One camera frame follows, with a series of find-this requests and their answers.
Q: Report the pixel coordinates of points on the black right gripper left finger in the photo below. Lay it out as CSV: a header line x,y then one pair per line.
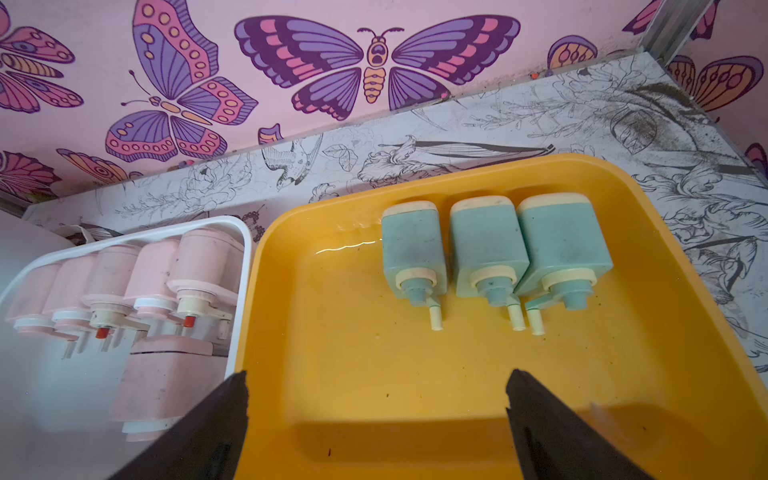
x,y
205,444

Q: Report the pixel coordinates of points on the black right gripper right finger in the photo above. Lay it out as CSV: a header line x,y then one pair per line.
x,y
553,442

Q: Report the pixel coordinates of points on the pink sharpener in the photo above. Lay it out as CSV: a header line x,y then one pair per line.
x,y
26,312
147,292
64,305
205,278
165,377
105,294

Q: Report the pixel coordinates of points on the green sharpener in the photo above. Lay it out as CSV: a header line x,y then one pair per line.
x,y
414,262
567,251
489,253

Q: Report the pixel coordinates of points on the yellow plastic storage box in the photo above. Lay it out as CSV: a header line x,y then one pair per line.
x,y
346,381

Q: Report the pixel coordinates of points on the white plastic storage box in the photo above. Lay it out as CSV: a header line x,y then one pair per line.
x,y
56,414

